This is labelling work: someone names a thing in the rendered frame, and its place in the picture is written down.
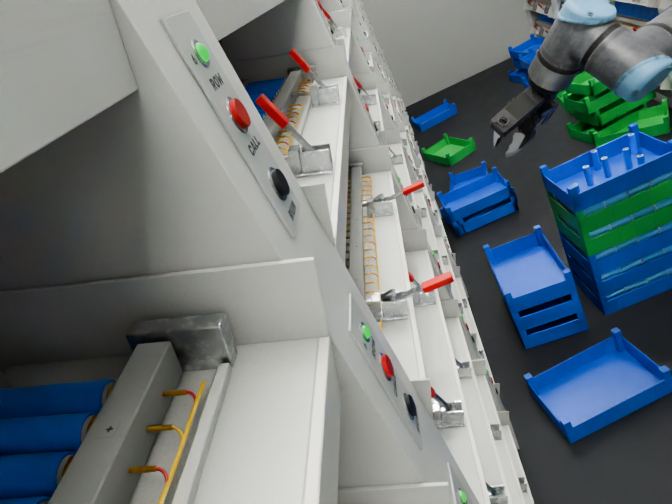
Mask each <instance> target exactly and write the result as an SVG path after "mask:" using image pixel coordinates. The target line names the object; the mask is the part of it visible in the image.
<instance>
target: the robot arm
mask: <svg viewBox="0 0 672 504"><path fill-rule="evenodd" d="M615 17H616V8H615V6H614V5H612V4H611V2H609V1H608V0H567V1H566V2H565V4H564V5H563V7H562V9H561V10H560V11H559V12H558V13H557V17H556V19H555V21H554V23H553V25H552V26H551V28H550V30H549V32H548V34H547V35H546V37H545V39H544V41H543V43H542V45H541V46H540V48H539V49H538V50H537V51H536V55H535V57H534V59H533V61H532V63H531V64H530V66H529V69H528V74H529V77H528V82H529V84H530V86H531V87H528V88H526V89H525V90H524V91H523V92H521V93H519V94H518V96H517V97H516V98H512V99H511V100H510V101H511V102H507V103H506V104H505V106H504V107H503V108H501V109H500V111H499V112H498V113H497V114H496V115H495V116H494V117H492V118H491V122H490V127H491V128H492V129H493V130H494V147H497V145H498V144H499V143H500V141H501V138H502V137H505V136H507V135H508V134H509V133H510V132H511V131H512V130H514V129H515V128H516V127H518V130H519V131H517V132H515V133H514V135H513V141H512V143H511V144H510V145H509V149H508V150H507V151H506V152H505V157H506V158H508V157H511V156H513V155H515V154H516V153H517V152H518V151H520V150H521V149H522V148H523V146H525V145H526V144H527V143H529V142H530V141H531V140H532V139H533V138H534V136H535V134H536V128H537V126H536V124H537V123H539V122H540V121H541V120H542V118H544V117H545V118H544V120H543V121H542V123H541V125H543V124H544V123H546V122H548V121H549V119H550V118H551V116H552V115H553V113H554V112H555V110H556V109H557V107H558V106H559V104H558V103H557V102H556V101H555V100H554V98H555V97H556V95H557V94H558V93H559V92H560V91H563V90H565V89H567V88H568V87H569V85H570V84H571V82H572V81H573V79H574V78H575V76H576V75H577V73H578V72H579V70H580V68H582V69H584V70H585V71H586V72H588V73H589V74H590V75H592V76H593V77H594V78H596V79H597V80H598V81H600V82H601V83H602V84H604V85H605V86H606V87H608V88H609V89H610V90H612V91H613V92H614V94H615V95H616V96H619V97H621V98H623V99H624V100H626V101H628V102H636V101H639V100H641V99H642V98H644V97H645V96H647V95H648V94H649V93H650V92H652V91H653V90H654V89H655V88H657V87H658V86H659V85H660V84H661V83H662V82H663V81H664V80H665V79H666V77H667V76H668V75H669V74H670V72H671V71H672V5H670V6H669V7H667V8H666V9H665V10H664V11H663V12H662V13H661V14H660V15H658V16H657V17H655V18H654V19H652V20H651V21H650V22H648V23H647V24H645V25H644V26H643V27H641V28H640V29H638V30H637V31H635V32H634V33H631V32H630V31H628V30H627V29H625V28H624V27H622V26H621V25H619V24H618V23H617V22H615V21H614V19H615ZM551 103H554V104H555V105H554V106H552V104H551ZM552 111H553V112H552ZM550 112H552V113H551V115H550V116H549V114H550ZM548 116H549V118H547V117H548Z"/></svg>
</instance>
